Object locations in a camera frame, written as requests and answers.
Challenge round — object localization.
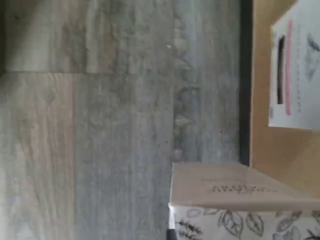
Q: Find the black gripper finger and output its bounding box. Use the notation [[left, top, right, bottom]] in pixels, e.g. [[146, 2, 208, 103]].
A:
[[167, 202, 177, 240]]

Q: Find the white tea box pink strip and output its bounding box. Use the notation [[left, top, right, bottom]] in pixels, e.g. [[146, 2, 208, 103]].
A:
[[267, 0, 320, 130]]

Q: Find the white tea box green strip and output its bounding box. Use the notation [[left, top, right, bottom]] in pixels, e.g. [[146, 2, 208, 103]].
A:
[[167, 161, 320, 240]]

